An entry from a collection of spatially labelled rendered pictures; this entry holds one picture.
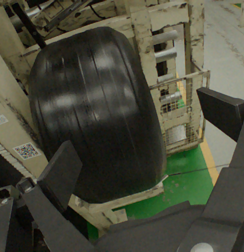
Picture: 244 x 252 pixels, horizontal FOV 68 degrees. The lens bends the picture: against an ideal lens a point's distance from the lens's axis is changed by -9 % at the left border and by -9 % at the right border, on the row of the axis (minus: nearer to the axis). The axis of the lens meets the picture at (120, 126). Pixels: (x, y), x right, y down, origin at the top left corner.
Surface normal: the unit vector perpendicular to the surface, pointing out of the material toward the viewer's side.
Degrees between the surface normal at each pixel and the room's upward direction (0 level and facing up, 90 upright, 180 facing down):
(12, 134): 90
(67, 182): 83
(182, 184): 0
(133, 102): 49
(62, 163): 83
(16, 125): 90
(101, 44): 15
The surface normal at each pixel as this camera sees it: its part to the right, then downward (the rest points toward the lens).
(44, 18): 0.20, 0.69
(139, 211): -0.23, -0.66
